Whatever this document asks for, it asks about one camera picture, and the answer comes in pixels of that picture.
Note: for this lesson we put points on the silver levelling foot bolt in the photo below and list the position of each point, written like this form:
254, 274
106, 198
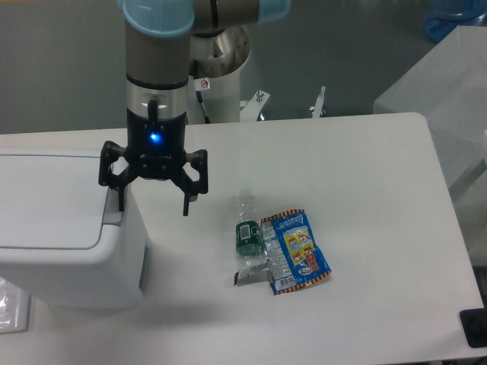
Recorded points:
318, 109

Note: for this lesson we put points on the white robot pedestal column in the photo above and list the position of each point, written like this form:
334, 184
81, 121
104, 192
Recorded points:
214, 100

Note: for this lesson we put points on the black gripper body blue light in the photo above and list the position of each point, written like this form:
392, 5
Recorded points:
155, 150

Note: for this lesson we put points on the small silver torn wrapper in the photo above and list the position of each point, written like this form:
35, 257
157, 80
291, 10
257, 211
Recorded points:
252, 275

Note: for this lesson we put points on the clear plastic tray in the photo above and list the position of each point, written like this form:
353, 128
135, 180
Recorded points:
15, 308

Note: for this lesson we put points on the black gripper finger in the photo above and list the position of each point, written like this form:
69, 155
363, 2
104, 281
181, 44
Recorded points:
110, 153
198, 160

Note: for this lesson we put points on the black device at table edge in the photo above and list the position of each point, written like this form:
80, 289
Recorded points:
474, 326

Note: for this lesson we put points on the blue water jug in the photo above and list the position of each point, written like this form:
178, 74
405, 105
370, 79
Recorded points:
443, 17

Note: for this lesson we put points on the white pedestal base frame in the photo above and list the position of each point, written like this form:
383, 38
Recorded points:
252, 110

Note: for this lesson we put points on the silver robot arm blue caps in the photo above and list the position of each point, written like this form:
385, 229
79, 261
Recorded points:
158, 36

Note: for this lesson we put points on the white lidded trash can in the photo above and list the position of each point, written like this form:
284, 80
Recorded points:
65, 239

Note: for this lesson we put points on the clear bottle green label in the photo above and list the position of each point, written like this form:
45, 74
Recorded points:
249, 246

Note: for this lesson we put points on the blue snack bag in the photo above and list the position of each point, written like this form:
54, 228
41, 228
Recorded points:
294, 259

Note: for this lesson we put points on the white side table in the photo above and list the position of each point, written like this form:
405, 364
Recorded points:
448, 87

